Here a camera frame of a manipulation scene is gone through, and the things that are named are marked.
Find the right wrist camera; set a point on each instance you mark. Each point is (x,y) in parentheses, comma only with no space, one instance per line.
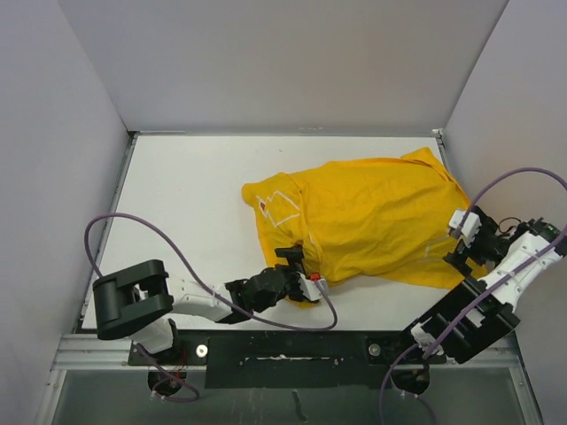
(464,226)

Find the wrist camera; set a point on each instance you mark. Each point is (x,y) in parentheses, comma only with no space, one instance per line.
(464,226)
(313,287)

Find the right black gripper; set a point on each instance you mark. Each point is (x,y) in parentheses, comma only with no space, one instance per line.
(458,255)

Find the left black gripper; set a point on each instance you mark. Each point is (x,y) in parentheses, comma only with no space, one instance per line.
(294,256)

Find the yellow printed pillowcase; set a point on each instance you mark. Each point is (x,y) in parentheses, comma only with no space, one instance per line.
(381,217)

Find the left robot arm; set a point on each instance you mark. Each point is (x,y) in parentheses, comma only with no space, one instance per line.
(134,301)

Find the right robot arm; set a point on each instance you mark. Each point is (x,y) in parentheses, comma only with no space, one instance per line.
(496,268)

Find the aluminium frame rail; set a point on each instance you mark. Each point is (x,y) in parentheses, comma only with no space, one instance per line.
(186,189)

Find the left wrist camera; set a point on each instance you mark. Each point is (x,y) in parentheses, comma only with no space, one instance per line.
(313,287)

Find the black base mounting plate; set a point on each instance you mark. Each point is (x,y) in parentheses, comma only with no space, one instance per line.
(241,359)

